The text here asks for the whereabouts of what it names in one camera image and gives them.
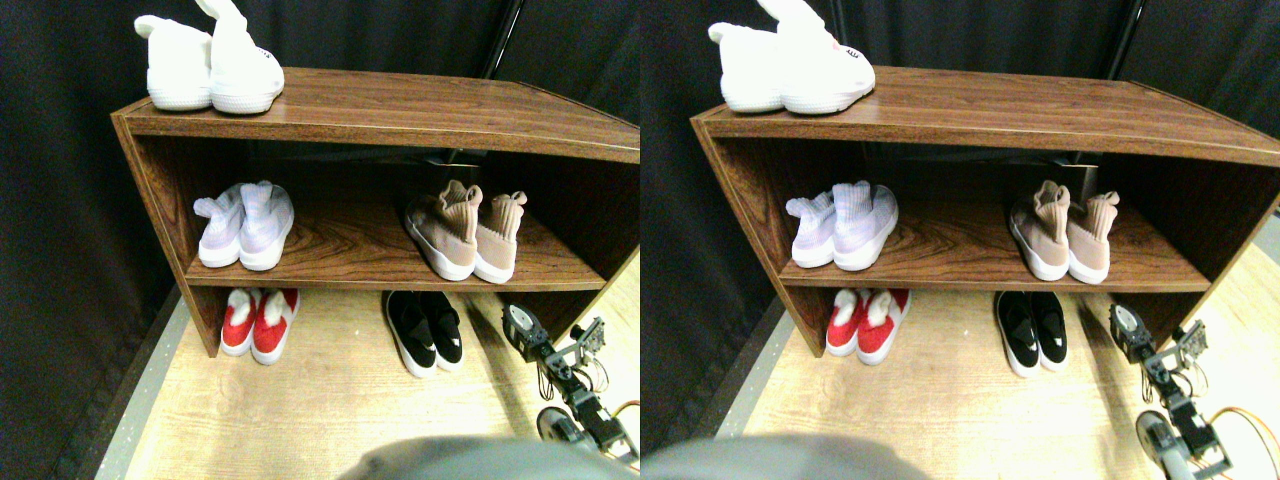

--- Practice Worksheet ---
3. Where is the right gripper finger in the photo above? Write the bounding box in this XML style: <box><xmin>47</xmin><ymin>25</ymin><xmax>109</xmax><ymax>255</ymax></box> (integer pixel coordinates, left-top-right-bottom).
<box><xmin>1109</xmin><ymin>304</ymin><xmax>1154</xmax><ymax>363</ymax></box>
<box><xmin>501</xmin><ymin>304</ymin><xmax>548</xmax><ymax>361</ymax></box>

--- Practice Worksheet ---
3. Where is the black shoe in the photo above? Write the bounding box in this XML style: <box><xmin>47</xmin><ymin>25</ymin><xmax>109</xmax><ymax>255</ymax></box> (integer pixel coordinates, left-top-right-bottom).
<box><xmin>420</xmin><ymin>292</ymin><xmax>464</xmax><ymax>373</ymax></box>
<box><xmin>384</xmin><ymin>291</ymin><xmax>439</xmax><ymax>378</ymax></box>
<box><xmin>1030</xmin><ymin>292</ymin><xmax>1069</xmax><ymax>373</ymax></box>
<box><xmin>995</xmin><ymin>291</ymin><xmax>1042</xmax><ymax>378</ymax></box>

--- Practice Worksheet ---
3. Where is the beige shoe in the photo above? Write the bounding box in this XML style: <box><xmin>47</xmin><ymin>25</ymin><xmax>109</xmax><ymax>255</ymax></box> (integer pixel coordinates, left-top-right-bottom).
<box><xmin>1066</xmin><ymin>192</ymin><xmax>1121</xmax><ymax>285</ymax></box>
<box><xmin>474</xmin><ymin>192</ymin><xmax>528</xmax><ymax>285</ymax></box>
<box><xmin>405</xmin><ymin>180</ymin><xmax>483</xmax><ymax>282</ymax></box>
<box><xmin>1009</xmin><ymin>181</ymin><xmax>1071</xmax><ymax>282</ymax></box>

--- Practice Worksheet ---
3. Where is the red shoe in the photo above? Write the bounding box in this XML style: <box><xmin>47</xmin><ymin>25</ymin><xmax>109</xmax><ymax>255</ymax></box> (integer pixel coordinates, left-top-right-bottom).
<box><xmin>220</xmin><ymin>289</ymin><xmax>263</xmax><ymax>357</ymax></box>
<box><xmin>250</xmin><ymin>289</ymin><xmax>301</xmax><ymax>366</ymax></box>
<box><xmin>857</xmin><ymin>289</ymin><xmax>912</xmax><ymax>366</ymax></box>
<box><xmin>826</xmin><ymin>289</ymin><xmax>869</xmax><ymax>357</ymax></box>

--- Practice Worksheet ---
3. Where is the brown shoe rack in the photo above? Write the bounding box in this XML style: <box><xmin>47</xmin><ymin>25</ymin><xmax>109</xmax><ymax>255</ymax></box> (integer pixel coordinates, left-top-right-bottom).
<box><xmin>690</xmin><ymin>65</ymin><xmax>1280</xmax><ymax>359</ymax></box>
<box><xmin>111</xmin><ymin>67</ymin><xmax>640</xmax><ymax>359</ymax></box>

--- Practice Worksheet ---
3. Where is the lilac shoe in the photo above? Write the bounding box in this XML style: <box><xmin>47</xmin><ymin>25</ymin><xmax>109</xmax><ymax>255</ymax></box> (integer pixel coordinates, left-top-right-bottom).
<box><xmin>786</xmin><ymin>192</ymin><xmax>837</xmax><ymax>269</ymax></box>
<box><xmin>194</xmin><ymin>186</ymin><xmax>246</xmax><ymax>268</ymax></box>
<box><xmin>832</xmin><ymin>181</ymin><xmax>899</xmax><ymax>272</ymax></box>
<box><xmin>238</xmin><ymin>180</ymin><xmax>295</xmax><ymax>272</ymax></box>

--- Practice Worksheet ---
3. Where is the black curtain stand pole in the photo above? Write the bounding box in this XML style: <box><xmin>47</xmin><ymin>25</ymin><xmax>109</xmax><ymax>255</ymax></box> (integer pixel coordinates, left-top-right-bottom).
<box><xmin>1105</xmin><ymin>0</ymin><xmax>1146</xmax><ymax>83</ymax></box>
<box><xmin>478</xmin><ymin>0</ymin><xmax>526</xmax><ymax>81</ymax></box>

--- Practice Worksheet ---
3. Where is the white shoe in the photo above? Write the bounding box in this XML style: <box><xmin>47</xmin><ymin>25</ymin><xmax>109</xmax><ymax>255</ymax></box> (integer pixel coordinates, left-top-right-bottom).
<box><xmin>135</xmin><ymin>15</ymin><xmax>214</xmax><ymax>112</ymax></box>
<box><xmin>708</xmin><ymin>23</ymin><xmax>786</xmax><ymax>113</ymax></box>
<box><xmin>195</xmin><ymin>0</ymin><xmax>286</xmax><ymax>115</ymax></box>
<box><xmin>758</xmin><ymin>0</ymin><xmax>876</xmax><ymax>115</ymax></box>

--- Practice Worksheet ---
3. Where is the orange wire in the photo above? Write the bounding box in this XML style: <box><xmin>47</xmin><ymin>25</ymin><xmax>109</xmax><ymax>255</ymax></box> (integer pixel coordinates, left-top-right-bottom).
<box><xmin>1205</xmin><ymin>405</ymin><xmax>1280</xmax><ymax>479</ymax></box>
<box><xmin>610</xmin><ymin>400</ymin><xmax>640</xmax><ymax>441</ymax></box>

